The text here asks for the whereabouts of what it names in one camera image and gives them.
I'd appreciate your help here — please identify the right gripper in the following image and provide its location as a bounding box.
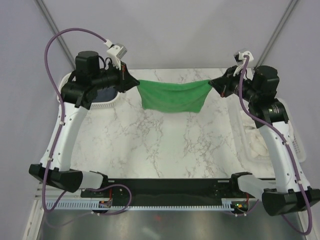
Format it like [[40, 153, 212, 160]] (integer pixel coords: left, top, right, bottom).
[[209, 65, 260, 103]]

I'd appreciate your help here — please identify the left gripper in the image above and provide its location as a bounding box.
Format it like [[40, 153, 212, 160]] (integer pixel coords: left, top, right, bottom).
[[91, 60, 140, 93]]

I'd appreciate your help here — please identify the dark blue towel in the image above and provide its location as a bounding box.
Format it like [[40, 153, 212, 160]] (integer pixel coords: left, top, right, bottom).
[[94, 88, 118, 103]]

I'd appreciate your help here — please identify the green towel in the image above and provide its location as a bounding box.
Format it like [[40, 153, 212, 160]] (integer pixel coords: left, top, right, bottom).
[[137, 80, 212, 113]]

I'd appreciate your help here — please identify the white towel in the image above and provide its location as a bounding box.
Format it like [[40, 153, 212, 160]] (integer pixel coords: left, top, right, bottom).
[[240, 110, 269, 158]]

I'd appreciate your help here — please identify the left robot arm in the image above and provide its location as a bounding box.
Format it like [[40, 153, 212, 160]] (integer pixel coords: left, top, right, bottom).
[[28, 46, 140, 197]]

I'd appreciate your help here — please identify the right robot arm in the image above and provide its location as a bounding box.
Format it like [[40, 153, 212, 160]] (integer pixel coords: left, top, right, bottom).
[[209, 65, 320, 216]]

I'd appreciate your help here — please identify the white perforated basket right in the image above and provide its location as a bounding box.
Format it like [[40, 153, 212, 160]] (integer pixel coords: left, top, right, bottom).
[[232, 99, 307, 165]]

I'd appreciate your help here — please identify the white perforated basket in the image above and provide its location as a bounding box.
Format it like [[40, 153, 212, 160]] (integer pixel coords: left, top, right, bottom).
[[57, 72, 120, 110], [232, 99, 307, 165]]

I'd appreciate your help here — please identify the white perforated basket left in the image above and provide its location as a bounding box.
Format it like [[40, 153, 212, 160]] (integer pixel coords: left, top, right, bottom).
[[57, 72, 120, 110]]

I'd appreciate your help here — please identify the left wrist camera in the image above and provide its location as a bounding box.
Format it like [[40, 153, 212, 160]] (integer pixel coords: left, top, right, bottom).
[[104, 39, 127, 70]]

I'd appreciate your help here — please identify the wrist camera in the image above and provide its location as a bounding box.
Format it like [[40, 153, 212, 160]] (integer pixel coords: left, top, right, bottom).
[[233, 50, 254, 76], [104, 39, 127, 70]]

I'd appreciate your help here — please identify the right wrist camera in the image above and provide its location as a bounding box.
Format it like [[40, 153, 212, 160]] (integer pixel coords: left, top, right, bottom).
[[233, 50, 254, 76]]

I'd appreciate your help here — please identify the right aluminium frame post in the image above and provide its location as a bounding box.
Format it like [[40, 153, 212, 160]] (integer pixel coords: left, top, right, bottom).
[[255, 0, 301, 68]]

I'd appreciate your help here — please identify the aluminium frame post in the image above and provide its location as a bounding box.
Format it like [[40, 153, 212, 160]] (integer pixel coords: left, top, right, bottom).
[[255, 0, 301, 68], [34, 0, 81, 72]]

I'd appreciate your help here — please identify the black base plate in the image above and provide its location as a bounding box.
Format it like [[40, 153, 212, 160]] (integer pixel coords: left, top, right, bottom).
[[79, 177, 253, 208]]

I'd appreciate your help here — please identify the left aluminium frame post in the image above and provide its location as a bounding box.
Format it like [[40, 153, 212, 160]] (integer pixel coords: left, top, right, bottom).
[[34, 0, 81, 72]]

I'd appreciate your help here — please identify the white cable duct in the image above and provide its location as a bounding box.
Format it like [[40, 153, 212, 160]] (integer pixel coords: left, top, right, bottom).
[[54, 198, 242, 212]]

